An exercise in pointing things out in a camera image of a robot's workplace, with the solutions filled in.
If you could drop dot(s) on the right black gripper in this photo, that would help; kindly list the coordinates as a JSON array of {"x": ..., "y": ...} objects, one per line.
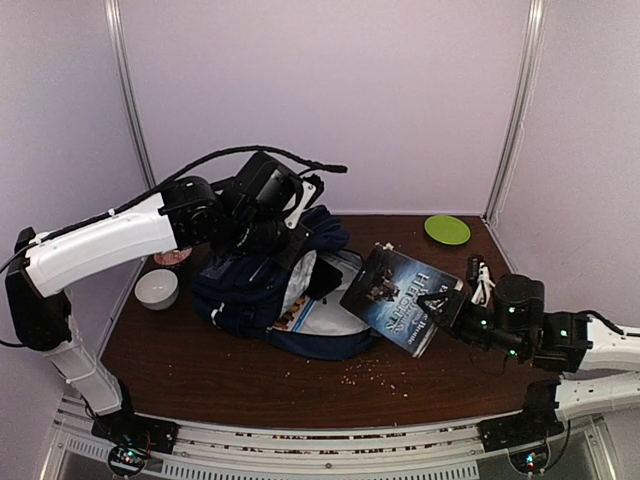
[{"x": 455, "y": 302}]

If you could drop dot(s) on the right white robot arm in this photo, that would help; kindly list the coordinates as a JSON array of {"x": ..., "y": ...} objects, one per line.
[{"x": 595, "y": 363}]

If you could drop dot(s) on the green plate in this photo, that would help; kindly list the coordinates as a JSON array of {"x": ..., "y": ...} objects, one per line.
[{"x": 447, "y": 230}]

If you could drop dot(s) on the blue hardcover book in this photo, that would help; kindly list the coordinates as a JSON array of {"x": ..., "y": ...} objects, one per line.
[{"x": 397, "y": 295}]

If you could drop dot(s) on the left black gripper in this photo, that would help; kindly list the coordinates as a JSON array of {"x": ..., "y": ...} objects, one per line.
[{"x": 288, "y": 255}]

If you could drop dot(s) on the right metal frame post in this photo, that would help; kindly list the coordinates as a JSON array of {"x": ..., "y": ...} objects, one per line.
[{"x": 524, "y": 88}]

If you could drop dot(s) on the red patterned bowl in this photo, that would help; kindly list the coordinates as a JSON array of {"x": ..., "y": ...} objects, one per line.
[{"x": 174, "y": 260}]

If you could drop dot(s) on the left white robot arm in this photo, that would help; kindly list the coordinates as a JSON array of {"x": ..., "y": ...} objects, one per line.
[{"x": 184, "y": 212}]

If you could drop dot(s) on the metal frame post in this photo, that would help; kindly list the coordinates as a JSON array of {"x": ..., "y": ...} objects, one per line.
[
  {"x": 133, "y": 118},
  {"x": 524, "y": 88}
]

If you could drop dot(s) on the dog cover book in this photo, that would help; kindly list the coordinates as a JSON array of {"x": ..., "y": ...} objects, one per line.
[{"x": 293, "y": 319}]

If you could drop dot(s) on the front aluminium rail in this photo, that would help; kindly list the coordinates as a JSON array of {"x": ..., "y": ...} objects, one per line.
[{"x": 449, "y": 450}]

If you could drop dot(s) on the left metal frame post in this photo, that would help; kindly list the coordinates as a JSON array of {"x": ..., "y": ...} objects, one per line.
[{"x": 133, "y": 118}]

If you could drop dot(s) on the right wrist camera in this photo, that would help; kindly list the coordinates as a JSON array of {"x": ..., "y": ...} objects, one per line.
[{"x": 478, "y": 276}]

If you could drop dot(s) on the white ceramic bowl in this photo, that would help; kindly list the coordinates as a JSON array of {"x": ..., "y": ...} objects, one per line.
[{"x": 157, "y": 290}]

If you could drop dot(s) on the navy blue backpack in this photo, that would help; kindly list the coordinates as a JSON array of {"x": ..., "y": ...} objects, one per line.
[{"x": 245, "y": 295}]

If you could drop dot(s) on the black leather case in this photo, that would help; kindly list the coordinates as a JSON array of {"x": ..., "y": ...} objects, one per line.
[{"x": 324, "y": 279}]

